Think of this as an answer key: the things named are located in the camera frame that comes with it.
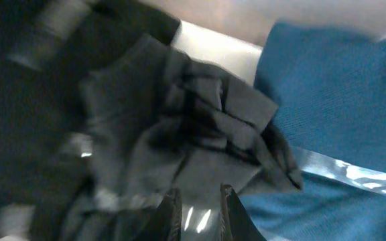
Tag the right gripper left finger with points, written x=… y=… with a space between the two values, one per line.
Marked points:
x=166 y=223

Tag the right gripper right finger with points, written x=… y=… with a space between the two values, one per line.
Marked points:
x=235 y=223

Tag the black taped cloth bundle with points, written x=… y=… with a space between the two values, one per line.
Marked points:
x=158 y=120

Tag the teal blue taped cloth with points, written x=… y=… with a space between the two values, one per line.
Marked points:
x=330 y=85

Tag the black folded garment in bin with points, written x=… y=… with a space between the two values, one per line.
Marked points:
x=46 y=49

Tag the white label in bin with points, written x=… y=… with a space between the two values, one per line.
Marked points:
x=202 y=44

